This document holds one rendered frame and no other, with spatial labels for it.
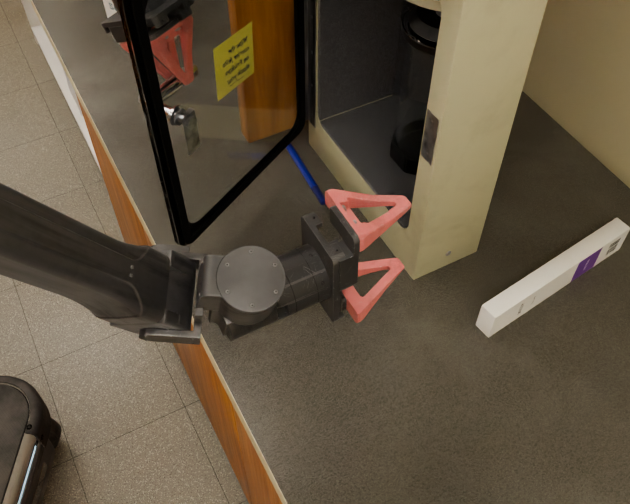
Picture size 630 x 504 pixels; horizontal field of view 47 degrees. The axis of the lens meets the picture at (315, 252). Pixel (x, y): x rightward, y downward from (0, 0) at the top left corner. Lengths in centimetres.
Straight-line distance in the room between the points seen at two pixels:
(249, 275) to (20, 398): 130
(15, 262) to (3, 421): 133
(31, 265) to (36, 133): 230
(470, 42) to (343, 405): 46
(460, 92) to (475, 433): 41
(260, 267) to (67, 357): 159
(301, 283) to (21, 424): 123
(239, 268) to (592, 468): 53
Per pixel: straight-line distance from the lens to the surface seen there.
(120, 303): 60
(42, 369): 216
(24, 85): 304
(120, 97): 134
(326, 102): 112
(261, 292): 59
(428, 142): 85
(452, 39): 76
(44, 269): 53
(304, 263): 67
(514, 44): 82
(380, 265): 77
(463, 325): 100
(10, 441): 180
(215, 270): 59
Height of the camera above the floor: 177
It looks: 52 degrees down
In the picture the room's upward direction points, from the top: straight up
